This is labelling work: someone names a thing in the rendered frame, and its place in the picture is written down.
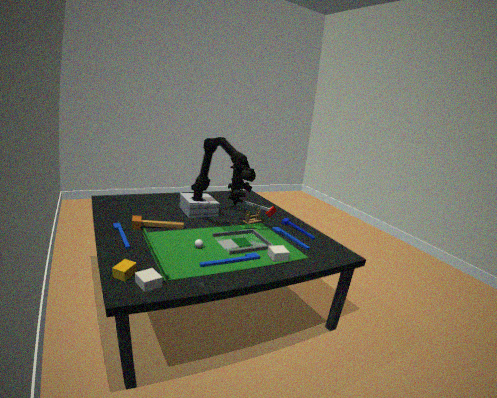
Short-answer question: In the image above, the yellow block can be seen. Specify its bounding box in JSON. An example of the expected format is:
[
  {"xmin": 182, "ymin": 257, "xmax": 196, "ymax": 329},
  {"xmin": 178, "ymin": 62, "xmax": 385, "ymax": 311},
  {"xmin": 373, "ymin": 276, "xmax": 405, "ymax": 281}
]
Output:
[{"xmin": 112, "ymin": 259, "xmax": 137, "ymax": 282}]

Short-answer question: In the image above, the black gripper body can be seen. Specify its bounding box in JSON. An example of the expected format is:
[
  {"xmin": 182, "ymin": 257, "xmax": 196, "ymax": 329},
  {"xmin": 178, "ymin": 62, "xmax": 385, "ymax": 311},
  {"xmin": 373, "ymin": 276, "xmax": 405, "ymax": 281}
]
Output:
[{"xmin": 228, "ymin": 177, "xmax": 245, "ymax": 197}]

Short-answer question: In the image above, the green flat mat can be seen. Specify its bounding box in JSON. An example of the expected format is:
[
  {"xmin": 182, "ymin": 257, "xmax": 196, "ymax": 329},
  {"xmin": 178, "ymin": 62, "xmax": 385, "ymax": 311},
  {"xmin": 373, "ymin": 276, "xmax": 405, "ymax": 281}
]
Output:
[{"xmin": 147, "ymin": 223, "xmax": 309, "ymax": 281}]

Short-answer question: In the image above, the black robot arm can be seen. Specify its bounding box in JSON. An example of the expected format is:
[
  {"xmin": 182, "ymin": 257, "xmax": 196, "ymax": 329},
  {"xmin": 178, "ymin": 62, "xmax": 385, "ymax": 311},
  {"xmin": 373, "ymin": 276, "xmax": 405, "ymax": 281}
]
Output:
[{"xmin": 191, "ymin": 137, "xmax": 256, "ymax": 201}]

